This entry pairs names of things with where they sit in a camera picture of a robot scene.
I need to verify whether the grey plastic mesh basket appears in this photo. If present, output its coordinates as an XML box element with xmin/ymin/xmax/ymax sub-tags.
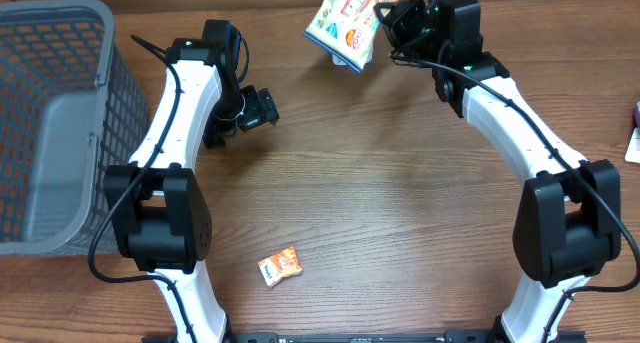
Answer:
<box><xmin>1</xmin><ymin>0</ymin><xmax>148</xmax><ymax>256</ymax></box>

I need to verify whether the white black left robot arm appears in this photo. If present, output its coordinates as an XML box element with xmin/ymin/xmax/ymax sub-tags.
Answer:
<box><xmin>88</xmin><ymin>20</ymin><xmax>279</xmax><ymax>342</ymax></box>

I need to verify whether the yellow snack bag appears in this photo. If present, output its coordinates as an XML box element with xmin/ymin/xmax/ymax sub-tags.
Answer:
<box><xmin>303</xmin><ymin>0</ymin><xmax>398</xmax><ymax>73</ymax></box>

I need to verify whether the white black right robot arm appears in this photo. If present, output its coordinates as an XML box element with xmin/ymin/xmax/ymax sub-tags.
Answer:
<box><xmin>374</xmin><ymin>0</ymin><xmax>638</xmax><ymax>342</ymax></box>

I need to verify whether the red purple Carefree pad pack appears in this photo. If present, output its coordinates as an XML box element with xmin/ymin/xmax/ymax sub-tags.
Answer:
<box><xmin>633</xmin><ymin>101</ymin><xmax>640</xmax><ymax>128</ymax></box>

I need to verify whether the small orange snack packet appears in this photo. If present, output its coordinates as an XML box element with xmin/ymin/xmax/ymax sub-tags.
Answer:
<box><xmin>258</xmin><ymin>246</ymin><xmax>303</xmax><ymax>287</ymax></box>

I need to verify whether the white tube with gold cap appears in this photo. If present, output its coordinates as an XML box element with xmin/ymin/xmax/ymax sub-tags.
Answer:
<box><xmin>624</xmin><ymin>127</ymin><xmax>640</xmax><ymax>164</ymax></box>

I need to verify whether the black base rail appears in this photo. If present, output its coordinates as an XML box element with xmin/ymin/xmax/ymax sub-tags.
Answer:
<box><xmin>142</xmin><ymin>329</ymin><xmax>587</xmax><ymax>343</ymax></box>

